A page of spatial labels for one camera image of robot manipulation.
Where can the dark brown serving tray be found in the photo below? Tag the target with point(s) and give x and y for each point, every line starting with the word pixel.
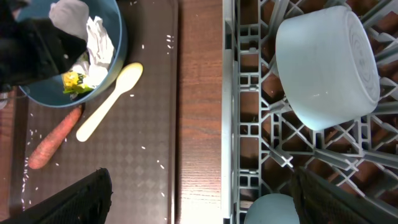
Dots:
pixel 135 141

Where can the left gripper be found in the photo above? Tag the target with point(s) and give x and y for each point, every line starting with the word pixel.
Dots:
pixel 34 49

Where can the light blue rice bowl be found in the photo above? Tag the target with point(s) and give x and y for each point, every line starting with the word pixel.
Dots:
pixel 327 67

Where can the pale yellow plastic spoon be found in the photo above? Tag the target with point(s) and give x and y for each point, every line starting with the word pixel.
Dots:
pixel 126 81

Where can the yellow snack wrapper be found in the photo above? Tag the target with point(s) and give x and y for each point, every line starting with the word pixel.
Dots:
pixel 76 80

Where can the orange carrot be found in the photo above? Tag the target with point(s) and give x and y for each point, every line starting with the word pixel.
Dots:
pixel 49 145

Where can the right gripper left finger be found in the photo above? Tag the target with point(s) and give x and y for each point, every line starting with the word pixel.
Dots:
pixel 87 201

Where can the white tissue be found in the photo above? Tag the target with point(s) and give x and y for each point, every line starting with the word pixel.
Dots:
pixel 100 50
pixel 71 17

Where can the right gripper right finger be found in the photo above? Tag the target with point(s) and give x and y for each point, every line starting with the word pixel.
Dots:
pixel 317 201

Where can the light blue plastic cup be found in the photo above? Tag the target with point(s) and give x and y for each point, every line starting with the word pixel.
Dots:
pixel 272 209

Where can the dark blue plate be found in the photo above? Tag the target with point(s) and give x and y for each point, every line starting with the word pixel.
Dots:
pixel 50 92

